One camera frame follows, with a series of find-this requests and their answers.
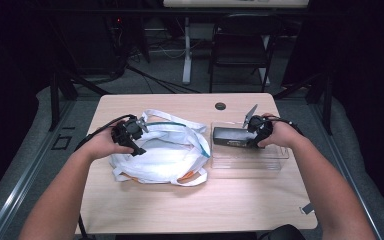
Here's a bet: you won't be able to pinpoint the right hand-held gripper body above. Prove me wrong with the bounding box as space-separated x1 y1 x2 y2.
242 104 274 139

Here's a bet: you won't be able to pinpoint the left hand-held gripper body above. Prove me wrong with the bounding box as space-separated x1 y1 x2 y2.
110 115 149 148

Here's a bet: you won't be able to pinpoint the clear plastic tray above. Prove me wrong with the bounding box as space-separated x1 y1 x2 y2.
209 120 290 172

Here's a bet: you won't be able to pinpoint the white tote bag coloured patches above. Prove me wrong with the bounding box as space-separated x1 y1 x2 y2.
108 108 212 187

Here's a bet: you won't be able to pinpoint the black rectangular box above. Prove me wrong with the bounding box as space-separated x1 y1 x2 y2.
212 126 261 149

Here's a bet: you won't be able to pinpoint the person's right hand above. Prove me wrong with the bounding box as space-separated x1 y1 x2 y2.
258 113 306 149

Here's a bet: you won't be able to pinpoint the person's left hand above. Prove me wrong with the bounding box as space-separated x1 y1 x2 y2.
79 126 134 163

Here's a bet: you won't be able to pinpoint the black metal stand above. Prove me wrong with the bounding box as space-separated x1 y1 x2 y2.
273 71 334 136
48 69 111 132

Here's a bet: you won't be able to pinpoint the black tape square outline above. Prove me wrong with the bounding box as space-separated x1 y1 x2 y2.
50 134 73 151

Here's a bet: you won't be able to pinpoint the grey tape strip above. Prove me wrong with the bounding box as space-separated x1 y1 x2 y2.
299 202 315 215

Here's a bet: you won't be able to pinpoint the black folding chair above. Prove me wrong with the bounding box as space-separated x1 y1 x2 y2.
208 13 286 94

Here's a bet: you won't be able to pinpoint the dark computer tower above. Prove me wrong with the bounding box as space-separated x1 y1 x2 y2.
59 14 128 76

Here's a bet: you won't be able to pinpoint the white desk leg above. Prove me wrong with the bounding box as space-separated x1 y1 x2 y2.
182 16 193 85

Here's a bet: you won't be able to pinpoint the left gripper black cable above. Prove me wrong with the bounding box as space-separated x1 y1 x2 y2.
74 114 138 239

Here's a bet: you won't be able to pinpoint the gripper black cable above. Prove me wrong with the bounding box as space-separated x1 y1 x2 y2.
268 115 304 136
74 114 138 239

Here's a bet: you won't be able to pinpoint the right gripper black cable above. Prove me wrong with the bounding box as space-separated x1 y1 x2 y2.
268 115 304 136

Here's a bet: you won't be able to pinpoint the black floor cables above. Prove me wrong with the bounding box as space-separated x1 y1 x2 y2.
124 64 201 94

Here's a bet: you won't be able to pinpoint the grey metal floor rail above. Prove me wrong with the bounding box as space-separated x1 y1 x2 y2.
0 99 78 240
308 103 384 240

